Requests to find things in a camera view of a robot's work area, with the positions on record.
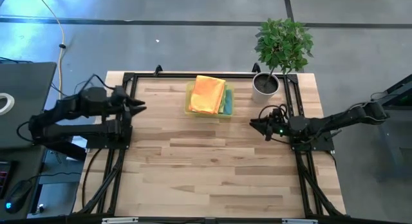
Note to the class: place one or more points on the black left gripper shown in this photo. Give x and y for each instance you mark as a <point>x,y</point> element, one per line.
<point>117,101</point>

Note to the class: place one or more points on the orange microfiber towel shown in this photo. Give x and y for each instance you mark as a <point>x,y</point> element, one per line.
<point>207,93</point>

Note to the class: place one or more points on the white tape roll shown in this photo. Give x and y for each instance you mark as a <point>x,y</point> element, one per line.
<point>12,101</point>

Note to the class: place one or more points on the grey metal cart frame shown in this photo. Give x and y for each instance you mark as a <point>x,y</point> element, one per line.
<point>386,153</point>

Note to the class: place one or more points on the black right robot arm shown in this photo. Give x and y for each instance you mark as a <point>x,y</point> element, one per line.
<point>338,121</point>

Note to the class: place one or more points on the black desk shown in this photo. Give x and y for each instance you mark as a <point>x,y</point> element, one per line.
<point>29,166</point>

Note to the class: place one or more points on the green leafy potted plant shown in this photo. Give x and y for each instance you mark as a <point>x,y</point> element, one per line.
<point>283,43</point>

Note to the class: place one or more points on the translucent yellow plastic tray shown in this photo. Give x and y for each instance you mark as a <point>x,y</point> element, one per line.
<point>186,98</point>

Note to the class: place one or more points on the blue microfiber towel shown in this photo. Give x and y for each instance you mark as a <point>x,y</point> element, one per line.
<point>228,103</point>

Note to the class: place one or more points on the white plant pot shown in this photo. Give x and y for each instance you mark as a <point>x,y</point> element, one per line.
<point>265,89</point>

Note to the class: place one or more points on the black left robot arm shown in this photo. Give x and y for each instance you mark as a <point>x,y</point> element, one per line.
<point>74,121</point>

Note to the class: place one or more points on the black computer mouse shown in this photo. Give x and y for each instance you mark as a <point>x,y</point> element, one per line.
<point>17,196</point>

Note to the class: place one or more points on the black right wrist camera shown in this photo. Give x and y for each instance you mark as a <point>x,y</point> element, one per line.
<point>277,114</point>

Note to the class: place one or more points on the dark grey desk surface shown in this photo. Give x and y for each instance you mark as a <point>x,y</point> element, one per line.
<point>29,89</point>

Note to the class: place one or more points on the black keyboard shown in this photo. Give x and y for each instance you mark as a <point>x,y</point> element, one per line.
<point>4,179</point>

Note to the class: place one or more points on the black aluminium table frame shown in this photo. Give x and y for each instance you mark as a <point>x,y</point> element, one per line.
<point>209,75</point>

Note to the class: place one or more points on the white paper sheet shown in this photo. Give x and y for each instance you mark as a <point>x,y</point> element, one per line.
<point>77,143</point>

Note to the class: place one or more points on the silver metal bracket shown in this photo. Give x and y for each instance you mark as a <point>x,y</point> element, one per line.
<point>119,220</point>
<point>299,221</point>

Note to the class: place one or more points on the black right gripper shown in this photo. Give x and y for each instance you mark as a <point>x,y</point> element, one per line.
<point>277,124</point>

